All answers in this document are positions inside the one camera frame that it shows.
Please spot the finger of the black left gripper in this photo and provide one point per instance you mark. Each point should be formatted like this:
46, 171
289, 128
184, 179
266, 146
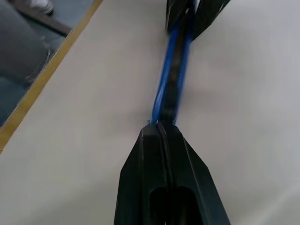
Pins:
174, 14
206, 16

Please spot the grey trouser leg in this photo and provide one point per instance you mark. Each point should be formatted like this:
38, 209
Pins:
21, 42

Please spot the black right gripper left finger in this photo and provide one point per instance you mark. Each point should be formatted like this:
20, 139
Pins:
140, 173

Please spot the blue utility cutter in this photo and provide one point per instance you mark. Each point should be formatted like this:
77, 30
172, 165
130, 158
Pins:
162, 89

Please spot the white and grey sneaker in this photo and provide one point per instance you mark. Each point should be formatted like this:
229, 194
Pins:
43, 5

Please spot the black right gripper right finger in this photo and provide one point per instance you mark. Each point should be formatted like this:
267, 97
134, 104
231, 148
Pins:
187, 178

